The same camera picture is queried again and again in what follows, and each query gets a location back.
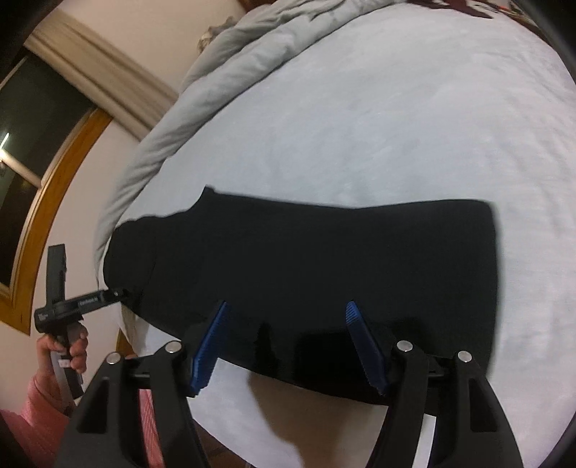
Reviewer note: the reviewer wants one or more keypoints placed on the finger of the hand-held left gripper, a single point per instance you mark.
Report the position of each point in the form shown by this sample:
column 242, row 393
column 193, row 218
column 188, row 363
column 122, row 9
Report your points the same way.
column 118, row 294

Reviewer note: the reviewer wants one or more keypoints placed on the floral patterned cloth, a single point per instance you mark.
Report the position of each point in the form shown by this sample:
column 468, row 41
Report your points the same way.
column 216, row 33

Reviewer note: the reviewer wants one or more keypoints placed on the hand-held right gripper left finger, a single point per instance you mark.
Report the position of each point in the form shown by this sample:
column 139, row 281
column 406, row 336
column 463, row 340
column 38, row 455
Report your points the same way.
column 208, row 355

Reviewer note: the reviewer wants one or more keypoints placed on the beige curtain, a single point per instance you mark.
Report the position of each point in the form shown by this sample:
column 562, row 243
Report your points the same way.
column 103, row 76

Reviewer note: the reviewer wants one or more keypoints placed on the bed with white sheet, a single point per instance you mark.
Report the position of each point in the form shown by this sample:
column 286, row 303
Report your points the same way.
column 360, row 135

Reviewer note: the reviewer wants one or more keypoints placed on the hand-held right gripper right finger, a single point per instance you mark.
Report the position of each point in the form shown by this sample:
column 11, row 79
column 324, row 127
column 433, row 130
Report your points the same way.
column 366, row 351

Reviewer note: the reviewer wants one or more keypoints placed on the person's left hand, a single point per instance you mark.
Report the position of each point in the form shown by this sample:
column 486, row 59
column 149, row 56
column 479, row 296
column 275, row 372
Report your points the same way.
column 78, row 351

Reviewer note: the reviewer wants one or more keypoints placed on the grey duvet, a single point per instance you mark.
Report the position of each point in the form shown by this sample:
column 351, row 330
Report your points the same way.
column 234, row 58

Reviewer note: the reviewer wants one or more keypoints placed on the black pants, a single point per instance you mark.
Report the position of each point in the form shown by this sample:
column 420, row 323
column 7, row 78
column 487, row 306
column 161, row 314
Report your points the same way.
column 315, row 261

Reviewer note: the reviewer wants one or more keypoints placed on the window with wooden frame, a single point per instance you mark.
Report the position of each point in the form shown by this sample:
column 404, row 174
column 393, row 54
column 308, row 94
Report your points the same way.
column 58, row 180

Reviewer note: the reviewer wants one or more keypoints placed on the person's pink pajamas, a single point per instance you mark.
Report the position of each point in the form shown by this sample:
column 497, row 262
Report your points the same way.
column 150, row 432

